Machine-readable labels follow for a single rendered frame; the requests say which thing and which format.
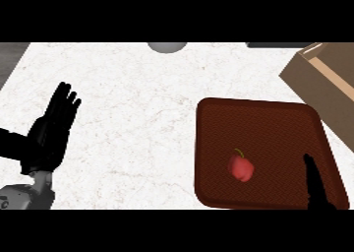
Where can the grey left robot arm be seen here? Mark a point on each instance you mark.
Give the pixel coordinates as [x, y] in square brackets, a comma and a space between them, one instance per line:
[25, 195]

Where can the cardboard box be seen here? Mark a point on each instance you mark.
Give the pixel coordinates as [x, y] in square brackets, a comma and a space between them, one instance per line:
[332, 88]

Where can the grey round object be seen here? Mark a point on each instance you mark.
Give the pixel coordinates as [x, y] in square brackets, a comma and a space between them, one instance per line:
[167, 46]

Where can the brown rectangular tray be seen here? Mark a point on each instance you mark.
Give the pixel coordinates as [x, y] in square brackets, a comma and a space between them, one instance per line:
[269, 152]

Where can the red bell pepper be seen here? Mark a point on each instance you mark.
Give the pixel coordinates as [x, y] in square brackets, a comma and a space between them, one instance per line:
[241, 168]

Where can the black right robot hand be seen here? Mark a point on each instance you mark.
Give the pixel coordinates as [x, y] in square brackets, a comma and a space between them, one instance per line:
[314, 187]

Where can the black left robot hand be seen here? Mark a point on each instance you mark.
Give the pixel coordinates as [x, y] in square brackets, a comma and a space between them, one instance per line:
[46, 138]

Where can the dark grey flat appliance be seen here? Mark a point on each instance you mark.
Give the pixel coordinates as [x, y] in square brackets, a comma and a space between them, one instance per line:
[276, 44]

